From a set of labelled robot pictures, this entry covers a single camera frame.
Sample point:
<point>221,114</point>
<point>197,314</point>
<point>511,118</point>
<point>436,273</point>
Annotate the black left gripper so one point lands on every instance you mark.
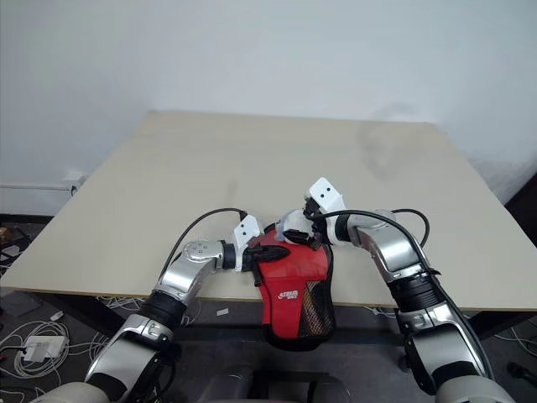
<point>251,258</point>

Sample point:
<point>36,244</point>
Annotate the white wall socket box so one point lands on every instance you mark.
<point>76,178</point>

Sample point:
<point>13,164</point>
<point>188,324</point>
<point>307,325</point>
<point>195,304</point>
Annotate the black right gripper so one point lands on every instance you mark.
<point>320,228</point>

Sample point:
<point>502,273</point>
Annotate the small white floor label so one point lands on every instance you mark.
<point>222,312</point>

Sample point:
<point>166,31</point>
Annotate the red black paddle case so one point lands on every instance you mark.
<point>285,302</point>

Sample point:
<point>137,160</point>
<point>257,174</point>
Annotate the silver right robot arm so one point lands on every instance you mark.
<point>398,252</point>

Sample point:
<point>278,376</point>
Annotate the white power adapter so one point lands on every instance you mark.
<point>45,347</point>

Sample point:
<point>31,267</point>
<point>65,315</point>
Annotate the small white plug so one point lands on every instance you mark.
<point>57,315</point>

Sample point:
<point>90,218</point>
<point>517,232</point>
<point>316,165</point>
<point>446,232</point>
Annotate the black metal table frame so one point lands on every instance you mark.
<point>71,308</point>

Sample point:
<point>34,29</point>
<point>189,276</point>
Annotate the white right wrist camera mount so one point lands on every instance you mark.
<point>325,193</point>

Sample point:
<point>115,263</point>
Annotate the dark cabinet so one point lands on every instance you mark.
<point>524,210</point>

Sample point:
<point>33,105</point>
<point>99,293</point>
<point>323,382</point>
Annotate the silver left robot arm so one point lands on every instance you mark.
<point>184,273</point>

